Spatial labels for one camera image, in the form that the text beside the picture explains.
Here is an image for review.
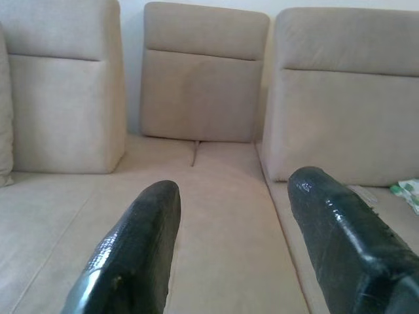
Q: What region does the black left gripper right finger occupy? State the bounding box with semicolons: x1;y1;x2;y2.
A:
287;166;419;314

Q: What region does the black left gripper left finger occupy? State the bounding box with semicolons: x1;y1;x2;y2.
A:
64;179;181;314

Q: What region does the beige fabric sofa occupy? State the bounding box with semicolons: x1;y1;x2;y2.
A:
0;0;419;314

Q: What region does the beige sofa back cushion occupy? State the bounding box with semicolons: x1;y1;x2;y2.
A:
261;7;419;188
0;0;128;175
139;1;271;144

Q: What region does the green and white packet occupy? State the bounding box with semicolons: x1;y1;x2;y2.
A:
388;178;419;215

